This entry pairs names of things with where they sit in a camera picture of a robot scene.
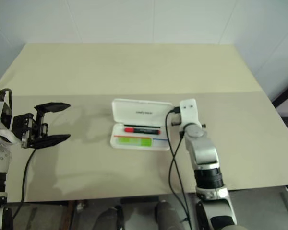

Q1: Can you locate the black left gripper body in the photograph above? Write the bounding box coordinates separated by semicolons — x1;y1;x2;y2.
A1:
11;112;49;148

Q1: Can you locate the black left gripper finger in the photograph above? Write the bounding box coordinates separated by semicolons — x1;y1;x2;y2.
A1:
34;102;72;126
28;134;72;150

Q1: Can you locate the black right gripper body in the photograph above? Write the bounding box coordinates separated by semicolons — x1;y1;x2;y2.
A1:
170;113;182;127

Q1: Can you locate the red and black marker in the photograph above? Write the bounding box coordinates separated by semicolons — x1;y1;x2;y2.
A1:
124;127;162;135

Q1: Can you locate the white pencil case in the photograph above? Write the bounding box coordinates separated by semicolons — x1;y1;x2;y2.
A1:
109;98;173;152

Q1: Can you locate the green highlighter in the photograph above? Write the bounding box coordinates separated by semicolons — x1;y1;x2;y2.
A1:
117;137;152;147

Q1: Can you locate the rusty table leg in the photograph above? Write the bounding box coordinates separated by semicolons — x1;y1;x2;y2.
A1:
61;200;75;230

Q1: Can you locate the grey metal table leg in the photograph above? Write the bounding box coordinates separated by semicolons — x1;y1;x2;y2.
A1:
281;184;288;212

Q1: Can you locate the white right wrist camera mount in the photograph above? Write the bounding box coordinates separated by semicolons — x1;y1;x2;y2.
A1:
179;98;199;127

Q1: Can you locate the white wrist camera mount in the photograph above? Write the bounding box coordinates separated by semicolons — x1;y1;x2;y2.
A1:
0;90;14;132
179;98;199;127

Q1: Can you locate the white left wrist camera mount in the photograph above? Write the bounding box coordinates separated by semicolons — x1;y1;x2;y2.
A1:
0;90;14;132

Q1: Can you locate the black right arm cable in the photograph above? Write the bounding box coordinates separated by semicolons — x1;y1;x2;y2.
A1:
165;106;193;230

